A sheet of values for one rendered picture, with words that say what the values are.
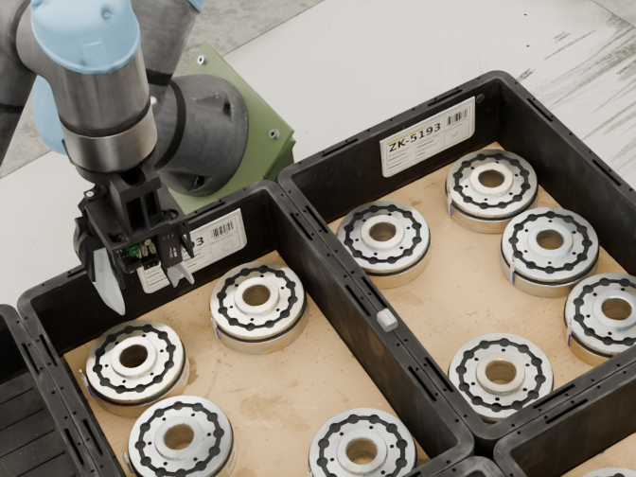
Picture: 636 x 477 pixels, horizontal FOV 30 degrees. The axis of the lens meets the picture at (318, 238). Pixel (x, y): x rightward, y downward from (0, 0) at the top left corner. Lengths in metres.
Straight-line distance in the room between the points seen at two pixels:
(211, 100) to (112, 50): 0.53
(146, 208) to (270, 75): 0.78
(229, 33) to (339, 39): 1.18
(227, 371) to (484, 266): 0.30
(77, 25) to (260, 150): 0.56
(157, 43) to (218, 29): 1.65
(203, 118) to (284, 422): 0.39
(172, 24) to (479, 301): 0.45
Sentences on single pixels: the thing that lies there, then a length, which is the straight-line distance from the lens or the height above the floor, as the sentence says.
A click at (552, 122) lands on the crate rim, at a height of 0.93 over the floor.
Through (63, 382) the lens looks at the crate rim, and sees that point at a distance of 1.16.
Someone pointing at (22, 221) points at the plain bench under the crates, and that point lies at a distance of 1.63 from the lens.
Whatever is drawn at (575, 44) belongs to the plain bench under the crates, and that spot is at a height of 0.70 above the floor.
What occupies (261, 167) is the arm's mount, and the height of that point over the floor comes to 0.84.
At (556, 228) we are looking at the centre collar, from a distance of 1.30.
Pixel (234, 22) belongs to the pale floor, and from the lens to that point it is 2.98.
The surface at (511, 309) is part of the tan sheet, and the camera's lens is 1.27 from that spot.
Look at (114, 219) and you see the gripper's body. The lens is 1.03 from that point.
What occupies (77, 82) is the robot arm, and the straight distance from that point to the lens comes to 0.92.
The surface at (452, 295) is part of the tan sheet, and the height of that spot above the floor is 0.83.
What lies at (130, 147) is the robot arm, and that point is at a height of 1.19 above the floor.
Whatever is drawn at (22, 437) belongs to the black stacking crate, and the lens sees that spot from 1.26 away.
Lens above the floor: 1.84
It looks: 49 degrees down
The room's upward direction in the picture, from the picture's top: 9 degrees counter-clockwise
